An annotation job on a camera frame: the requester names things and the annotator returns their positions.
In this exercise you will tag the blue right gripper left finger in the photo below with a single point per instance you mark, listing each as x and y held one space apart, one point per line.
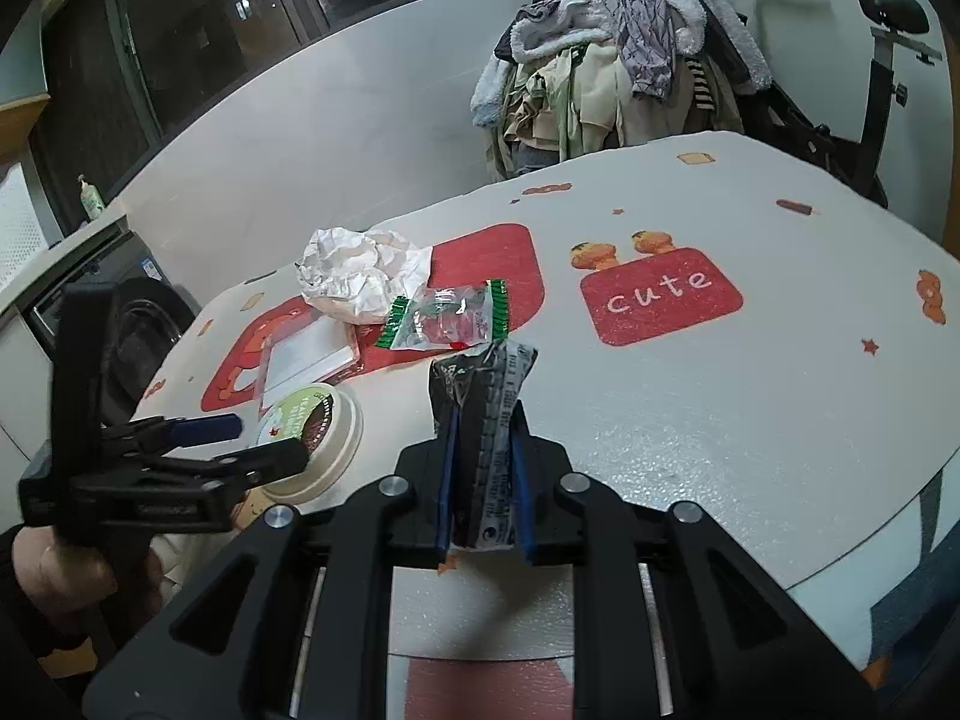
447 438

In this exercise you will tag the white perforated plastic basket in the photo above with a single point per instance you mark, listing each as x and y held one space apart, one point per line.
21 236

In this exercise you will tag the white counter top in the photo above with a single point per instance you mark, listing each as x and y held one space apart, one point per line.
112 223

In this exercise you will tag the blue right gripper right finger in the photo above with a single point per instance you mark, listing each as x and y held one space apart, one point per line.
524 483

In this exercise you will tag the person's left hand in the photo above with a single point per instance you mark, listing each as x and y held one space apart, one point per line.
59 579

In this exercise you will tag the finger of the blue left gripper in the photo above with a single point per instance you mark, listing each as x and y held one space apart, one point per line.
208 430
264 464

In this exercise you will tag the green red clear wrapper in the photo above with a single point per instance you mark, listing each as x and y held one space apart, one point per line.
447 319

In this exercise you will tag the patterned foam table mat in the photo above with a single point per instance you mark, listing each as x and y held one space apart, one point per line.
715 322

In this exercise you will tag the dark grey washing machine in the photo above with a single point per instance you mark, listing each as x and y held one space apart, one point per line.
152 312

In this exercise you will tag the clear flat plastic case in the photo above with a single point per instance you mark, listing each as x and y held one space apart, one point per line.
306 349

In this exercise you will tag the black patterned snack bag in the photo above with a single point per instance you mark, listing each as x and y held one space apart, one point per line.
484 386

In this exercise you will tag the pile of clothes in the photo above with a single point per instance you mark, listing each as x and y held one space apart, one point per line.
573 77

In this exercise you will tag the green soap pump bottle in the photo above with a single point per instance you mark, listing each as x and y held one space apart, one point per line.
91 199

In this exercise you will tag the black exercise bike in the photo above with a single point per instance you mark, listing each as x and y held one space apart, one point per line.
820 52

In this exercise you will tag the white paper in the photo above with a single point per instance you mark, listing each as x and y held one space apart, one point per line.
355 277

